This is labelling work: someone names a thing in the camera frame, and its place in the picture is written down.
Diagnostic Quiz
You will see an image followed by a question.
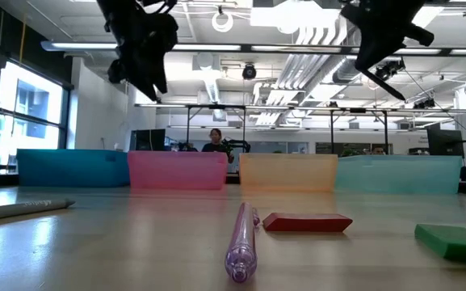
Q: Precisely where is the black gantry frame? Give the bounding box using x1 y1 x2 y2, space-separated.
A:
182 103 389 154

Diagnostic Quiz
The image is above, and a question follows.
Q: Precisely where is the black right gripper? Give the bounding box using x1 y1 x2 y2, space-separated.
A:
339 0 435 73

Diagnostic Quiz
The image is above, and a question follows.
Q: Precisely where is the green eraser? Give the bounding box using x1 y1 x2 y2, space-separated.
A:
414 223 466 262

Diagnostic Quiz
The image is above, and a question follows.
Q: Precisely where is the white cable coil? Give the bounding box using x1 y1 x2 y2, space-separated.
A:
211 10 234 33

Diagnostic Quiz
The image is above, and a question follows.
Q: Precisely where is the pink plastic bin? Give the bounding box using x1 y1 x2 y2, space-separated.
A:
127 150 229 191

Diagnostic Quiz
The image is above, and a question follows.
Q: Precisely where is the red eraser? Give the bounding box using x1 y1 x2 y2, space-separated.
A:
262 212 354 234

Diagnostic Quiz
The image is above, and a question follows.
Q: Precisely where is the black computer monitor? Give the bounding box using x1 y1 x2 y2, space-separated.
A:
426 127 466 158

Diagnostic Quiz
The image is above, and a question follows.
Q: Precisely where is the orange plastic bin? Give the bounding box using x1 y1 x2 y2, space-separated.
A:
238 153 338 193

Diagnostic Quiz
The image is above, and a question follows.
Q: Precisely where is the long ceiling light rail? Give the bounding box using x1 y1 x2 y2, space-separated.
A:
40 39 466 57

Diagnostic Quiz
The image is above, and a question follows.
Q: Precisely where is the yellow hanging cord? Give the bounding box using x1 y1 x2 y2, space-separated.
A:
18 22 27 64

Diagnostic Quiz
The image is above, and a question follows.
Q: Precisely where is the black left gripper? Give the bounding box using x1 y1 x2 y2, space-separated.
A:
113 18 179 102

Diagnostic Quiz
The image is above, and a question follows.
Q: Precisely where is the purple translucent pen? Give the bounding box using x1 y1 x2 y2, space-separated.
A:
224 201 261 284

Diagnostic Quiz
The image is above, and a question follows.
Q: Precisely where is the teal plastic bin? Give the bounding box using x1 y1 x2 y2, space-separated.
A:
335 155 463 195

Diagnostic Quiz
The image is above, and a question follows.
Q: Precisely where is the large window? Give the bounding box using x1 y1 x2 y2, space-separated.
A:
0 60 70 171

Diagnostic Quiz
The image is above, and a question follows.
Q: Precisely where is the blue plastic bin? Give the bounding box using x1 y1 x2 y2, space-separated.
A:
16 148 131 188

